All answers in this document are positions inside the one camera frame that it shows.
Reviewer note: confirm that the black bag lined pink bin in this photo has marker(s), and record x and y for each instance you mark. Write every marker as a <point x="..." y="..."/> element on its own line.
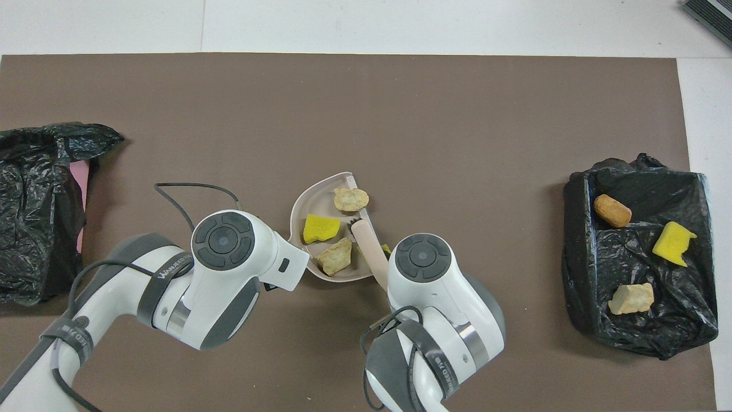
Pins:
<point x="34" y="229"/>

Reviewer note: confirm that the pale bread piece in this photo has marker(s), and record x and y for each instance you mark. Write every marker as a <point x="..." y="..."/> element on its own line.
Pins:
<point x="350" y="199"/>

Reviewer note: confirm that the sliced golden bread piece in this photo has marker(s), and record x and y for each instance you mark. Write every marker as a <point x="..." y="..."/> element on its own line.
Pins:
<point x="631" y="298"/>

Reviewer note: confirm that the brown table mat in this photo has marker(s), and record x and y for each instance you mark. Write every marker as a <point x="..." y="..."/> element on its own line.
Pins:
<point x="343" y="114"/>

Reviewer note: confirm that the beige plastic dustpan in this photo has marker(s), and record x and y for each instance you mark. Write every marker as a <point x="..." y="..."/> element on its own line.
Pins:
<point x="311" y="203"/>

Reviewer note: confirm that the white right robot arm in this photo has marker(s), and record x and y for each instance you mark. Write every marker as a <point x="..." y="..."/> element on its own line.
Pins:
<point x="434" y="309"/>

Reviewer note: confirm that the small yellow sponge piece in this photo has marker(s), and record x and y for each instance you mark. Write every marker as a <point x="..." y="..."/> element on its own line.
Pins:
<point x="386" y="249"/>

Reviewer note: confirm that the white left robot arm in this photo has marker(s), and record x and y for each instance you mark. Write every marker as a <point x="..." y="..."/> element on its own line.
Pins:
<point x="223" y="286"/>

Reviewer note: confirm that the brown fried bread roll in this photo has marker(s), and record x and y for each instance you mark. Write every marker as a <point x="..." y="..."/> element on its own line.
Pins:
<point x="612" y="210"/>

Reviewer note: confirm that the beige brush with black bristles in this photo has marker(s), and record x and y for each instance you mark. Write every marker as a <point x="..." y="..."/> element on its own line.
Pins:
<point x="369" y="246"/>

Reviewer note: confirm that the notched yellow sponge piece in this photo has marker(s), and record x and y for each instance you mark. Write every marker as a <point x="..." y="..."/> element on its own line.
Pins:
<point x="672" y="243"/>

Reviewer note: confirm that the dark ribbed panel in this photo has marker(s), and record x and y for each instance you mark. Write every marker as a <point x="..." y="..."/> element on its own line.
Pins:
<point x="712" y="14"/>

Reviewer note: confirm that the blocky pale bread chunk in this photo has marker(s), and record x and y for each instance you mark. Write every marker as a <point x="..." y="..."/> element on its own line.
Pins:
<point x="335" y="256"/>

